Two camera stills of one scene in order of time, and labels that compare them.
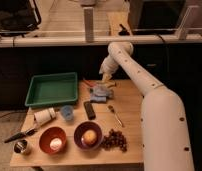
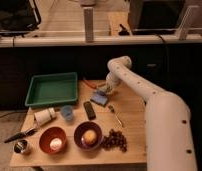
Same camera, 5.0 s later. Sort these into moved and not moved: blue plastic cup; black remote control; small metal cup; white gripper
Moved: white gripper
Not moved: black remote control; small metal cup; blue plastic cup
